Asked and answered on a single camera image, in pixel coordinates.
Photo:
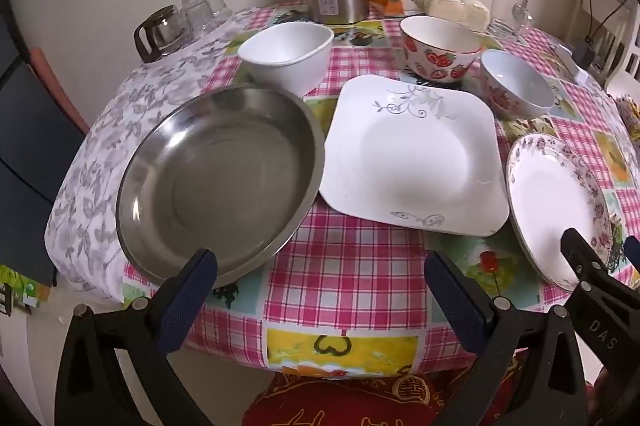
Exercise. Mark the bag of steamed buns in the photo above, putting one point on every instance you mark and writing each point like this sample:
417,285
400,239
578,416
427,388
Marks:
450,3

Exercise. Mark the yellow candy packet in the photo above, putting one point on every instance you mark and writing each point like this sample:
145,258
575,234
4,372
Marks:
629,113

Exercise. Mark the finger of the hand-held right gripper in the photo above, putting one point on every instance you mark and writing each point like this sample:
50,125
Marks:
634,251
587,266

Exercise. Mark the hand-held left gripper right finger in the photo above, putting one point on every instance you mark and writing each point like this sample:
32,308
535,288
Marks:
452,291

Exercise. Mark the square white plate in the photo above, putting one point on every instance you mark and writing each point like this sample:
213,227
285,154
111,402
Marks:
415,156

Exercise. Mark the white lattice chair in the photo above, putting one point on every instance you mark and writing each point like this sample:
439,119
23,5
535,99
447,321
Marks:
625,76

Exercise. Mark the clear glass cup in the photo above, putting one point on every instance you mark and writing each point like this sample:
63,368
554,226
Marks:
217,3
197,13

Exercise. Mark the plain white square bowl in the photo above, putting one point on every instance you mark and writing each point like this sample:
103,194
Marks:
290,66

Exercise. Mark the green printed bag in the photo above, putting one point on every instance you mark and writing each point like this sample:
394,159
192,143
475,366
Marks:
20,288

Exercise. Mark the strawberry print bowl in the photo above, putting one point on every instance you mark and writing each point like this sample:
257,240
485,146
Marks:
435,61

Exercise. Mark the round floral rim plate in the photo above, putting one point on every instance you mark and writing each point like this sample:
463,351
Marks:
550,196

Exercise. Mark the orange snack packet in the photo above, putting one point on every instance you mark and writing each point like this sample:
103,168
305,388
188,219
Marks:
387,1

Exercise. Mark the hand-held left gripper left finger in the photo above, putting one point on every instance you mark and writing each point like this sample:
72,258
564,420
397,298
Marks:
192,286

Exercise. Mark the clear glass mug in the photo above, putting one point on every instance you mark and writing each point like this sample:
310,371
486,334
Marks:
505,11

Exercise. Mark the red embroidered cloth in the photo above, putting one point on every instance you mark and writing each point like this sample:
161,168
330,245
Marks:
350,406

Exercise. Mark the dark cabinet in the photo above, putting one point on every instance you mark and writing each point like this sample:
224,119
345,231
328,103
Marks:
30,156

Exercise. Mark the small pale blue bowl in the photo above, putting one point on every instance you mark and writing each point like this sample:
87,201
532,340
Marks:
505,96

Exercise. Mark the round stainless steel plate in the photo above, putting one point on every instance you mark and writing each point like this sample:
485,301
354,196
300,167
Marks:
210,186

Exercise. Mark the black charger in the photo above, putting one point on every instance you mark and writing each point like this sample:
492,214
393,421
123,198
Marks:
585,55

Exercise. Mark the pink checked tablecloth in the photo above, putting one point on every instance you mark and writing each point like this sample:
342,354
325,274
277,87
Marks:
350,266

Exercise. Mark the white adapter box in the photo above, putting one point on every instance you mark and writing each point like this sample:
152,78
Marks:
567,61

